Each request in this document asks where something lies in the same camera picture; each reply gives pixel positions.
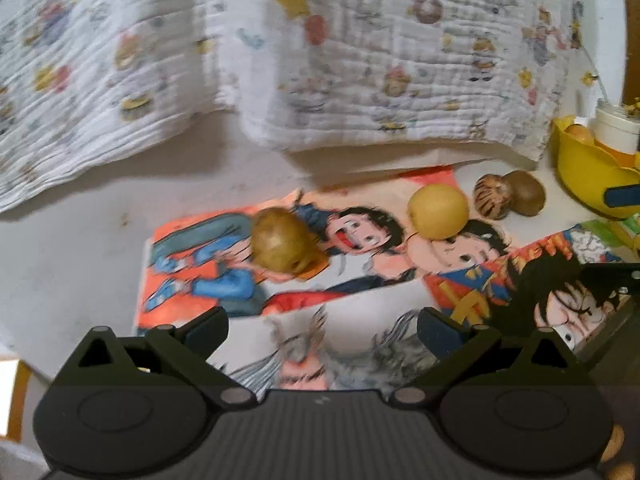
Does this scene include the yellow lemon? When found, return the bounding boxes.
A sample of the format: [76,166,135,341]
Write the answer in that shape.
[408,183,470,240]

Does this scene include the brown round pear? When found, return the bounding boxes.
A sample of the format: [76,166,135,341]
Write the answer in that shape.
[250,207,318,275]

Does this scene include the dark striped round fruit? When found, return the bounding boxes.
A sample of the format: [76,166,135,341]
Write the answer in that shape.
[473,174,513,220]

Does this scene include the colourful cartoon poster mat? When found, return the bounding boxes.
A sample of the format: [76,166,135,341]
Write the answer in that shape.
[134,169,629,393]

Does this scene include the yellow plastic bowl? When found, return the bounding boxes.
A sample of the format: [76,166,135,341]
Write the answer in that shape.
[551,116,639,219]

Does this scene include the brown round fruit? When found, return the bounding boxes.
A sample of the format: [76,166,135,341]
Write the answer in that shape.
[503,170,546,217]

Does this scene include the white yellow stool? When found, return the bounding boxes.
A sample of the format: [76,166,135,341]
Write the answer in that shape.
[0,359,34,443]

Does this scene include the yellow fruit in bowl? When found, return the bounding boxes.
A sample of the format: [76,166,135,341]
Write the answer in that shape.
[565,124,594,145]

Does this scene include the cartoon print cloth right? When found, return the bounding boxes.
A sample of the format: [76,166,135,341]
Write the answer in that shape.
[220,0,584,161]

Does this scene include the cartoon print cloth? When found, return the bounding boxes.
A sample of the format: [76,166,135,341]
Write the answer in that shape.
[1,0,233,210]
[220,0,584,161]

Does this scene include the cartoon print cloth left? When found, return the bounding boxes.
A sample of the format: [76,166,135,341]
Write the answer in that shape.
[1,0,233,210]

